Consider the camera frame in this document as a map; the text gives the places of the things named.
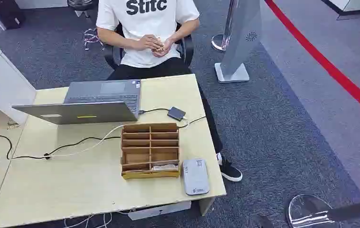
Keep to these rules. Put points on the dark small adapter box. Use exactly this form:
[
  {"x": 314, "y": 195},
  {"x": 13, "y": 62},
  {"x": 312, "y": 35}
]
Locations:
[{"x": 176, "y": 113}]

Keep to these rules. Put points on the wooden card box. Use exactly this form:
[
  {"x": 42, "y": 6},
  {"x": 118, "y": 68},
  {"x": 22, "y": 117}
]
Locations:
[{"x": 150, "y": 151}]

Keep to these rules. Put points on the card in box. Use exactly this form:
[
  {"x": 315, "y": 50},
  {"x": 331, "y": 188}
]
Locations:
[{"x": 165, "y": 168}]

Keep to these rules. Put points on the grey card reader device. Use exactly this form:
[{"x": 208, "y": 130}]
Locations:
[{"x": 195, "y": 177}]

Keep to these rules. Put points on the black office chair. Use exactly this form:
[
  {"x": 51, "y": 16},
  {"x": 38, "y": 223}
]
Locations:
[{"x": 186, "y": 47}]

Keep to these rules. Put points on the person's shoe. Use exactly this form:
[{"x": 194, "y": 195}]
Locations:
[{"x": 229, "y": 171}]

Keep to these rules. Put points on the grey laptop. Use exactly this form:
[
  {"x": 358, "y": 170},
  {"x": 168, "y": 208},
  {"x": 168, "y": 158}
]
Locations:
[{"x": 104, "y": 100}]

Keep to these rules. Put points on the grey standing sign panel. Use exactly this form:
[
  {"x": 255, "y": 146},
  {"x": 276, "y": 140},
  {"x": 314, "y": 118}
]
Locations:
[{"x": 239, "y": 41}]

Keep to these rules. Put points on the person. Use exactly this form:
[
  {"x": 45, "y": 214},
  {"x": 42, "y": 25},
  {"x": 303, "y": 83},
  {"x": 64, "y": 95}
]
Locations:
[{"x": 147, "y": 25}]

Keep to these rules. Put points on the pale wooden desk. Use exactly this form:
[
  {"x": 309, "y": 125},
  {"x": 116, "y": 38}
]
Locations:
[{"x": 104, "y": 176}]

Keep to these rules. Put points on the white box under desk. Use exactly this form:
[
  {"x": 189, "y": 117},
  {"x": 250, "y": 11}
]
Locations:
[{"x": 159, "y": 210}]

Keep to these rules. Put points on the red barrier belt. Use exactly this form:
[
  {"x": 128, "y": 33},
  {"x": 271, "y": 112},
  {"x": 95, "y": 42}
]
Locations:
[{"x": 324, "y": 63}]

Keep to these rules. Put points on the chrome stanchion base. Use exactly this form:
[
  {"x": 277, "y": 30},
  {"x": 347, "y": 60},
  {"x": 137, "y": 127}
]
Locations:
[{"x": 312, "y": 212}]

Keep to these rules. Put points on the white cabinet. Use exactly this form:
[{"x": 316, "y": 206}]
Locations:
[{"x": 3, "y": 85}]

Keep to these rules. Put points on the black bag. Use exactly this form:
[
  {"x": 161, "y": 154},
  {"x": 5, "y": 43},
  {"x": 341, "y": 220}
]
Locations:
[{"x": 7, "y": 12}]

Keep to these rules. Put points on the chrome stanchion post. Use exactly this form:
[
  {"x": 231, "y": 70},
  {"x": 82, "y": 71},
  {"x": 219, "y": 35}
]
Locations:
[{"x": 225, "y": 31}]

